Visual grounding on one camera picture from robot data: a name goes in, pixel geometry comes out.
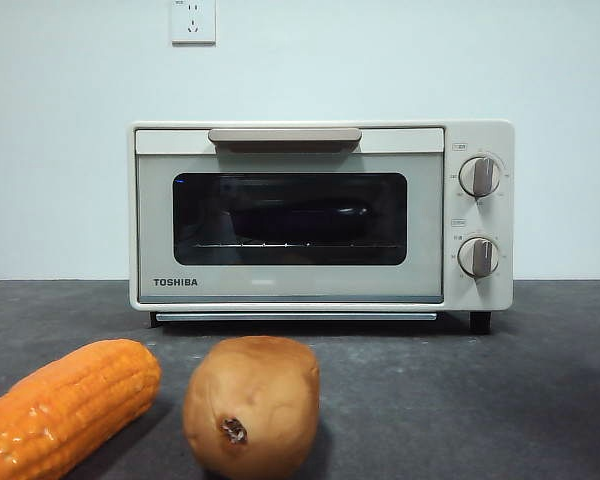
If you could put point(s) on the purple eggplant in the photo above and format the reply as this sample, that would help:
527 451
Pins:
300 222

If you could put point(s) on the cream oven knob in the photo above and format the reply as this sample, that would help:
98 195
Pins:
478 257
480 176

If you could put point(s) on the cream Toshiba toaster oven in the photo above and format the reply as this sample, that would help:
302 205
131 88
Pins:
480 300

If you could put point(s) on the brown potato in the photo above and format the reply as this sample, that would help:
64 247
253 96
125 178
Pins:
252 395

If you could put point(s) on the orange corn cob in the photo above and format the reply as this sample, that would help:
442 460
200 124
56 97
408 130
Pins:
65 405

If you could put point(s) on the white wall socket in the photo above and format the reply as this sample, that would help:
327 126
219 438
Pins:
193 25

